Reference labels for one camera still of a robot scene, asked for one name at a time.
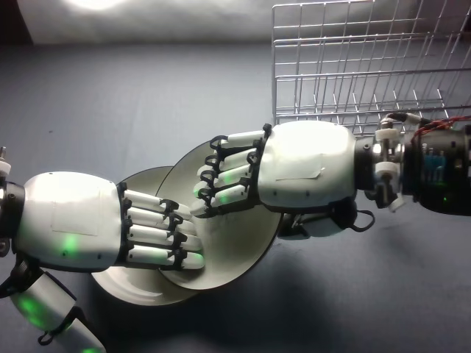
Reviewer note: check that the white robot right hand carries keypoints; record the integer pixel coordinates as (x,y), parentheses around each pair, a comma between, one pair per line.
(305,162)

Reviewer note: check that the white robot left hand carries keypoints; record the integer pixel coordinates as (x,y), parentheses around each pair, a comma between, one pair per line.
(70,213)

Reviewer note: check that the white plate with dark rim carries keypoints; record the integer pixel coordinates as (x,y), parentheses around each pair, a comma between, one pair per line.
(129,288)
(235,250)

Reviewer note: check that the white sheet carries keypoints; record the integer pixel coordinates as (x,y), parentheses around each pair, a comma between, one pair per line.
(165,22)

